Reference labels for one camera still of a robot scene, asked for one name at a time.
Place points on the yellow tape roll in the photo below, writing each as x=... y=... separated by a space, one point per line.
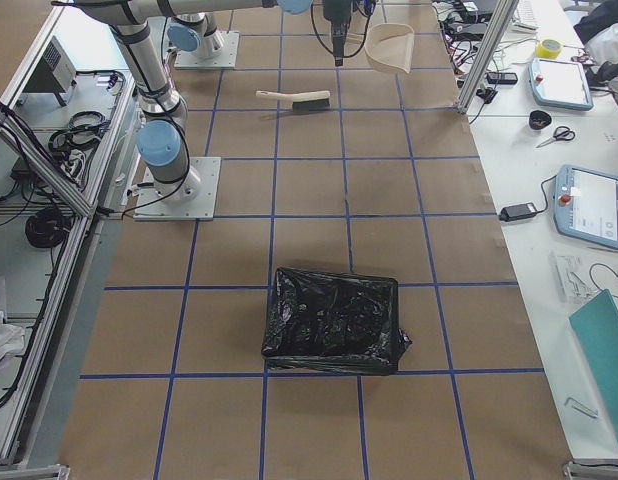
x=548 y=49

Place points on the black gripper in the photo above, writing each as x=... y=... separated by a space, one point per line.
x=335 y=12

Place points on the scissors black handles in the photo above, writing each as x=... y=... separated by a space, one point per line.
x=560 y=134

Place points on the black bag lined bin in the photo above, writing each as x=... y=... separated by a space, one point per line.
x=334 y=322

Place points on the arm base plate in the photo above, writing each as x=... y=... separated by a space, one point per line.
x=195 y=199
x=226 y=60

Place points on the black power adapter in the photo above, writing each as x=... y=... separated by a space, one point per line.
x=518 y=212

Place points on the far teach pendant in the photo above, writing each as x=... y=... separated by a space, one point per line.
x=560 y=84

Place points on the beige plastic dustpan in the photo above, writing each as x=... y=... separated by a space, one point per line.
x=389 y=48

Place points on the near teach pendant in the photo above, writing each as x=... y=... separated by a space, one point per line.
x=586 y=205

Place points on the grey control box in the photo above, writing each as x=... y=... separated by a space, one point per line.
x=54 y=73

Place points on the teal folder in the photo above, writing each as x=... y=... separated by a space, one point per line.
x=596 y=327

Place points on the teach pendant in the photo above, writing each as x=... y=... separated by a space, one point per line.
x=560 y=84
x=586 y=205

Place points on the beige hand brush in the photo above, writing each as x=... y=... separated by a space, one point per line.
x=300 y=102

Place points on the metal hex key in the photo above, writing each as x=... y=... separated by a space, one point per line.
x=581 y=407

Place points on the black phone device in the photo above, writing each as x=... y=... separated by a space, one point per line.
x=501 y=78

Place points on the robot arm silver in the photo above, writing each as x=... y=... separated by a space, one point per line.
x=196 y=30
x=161 y=143

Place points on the aluminium frame post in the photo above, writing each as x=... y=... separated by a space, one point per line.
x=495 y=30

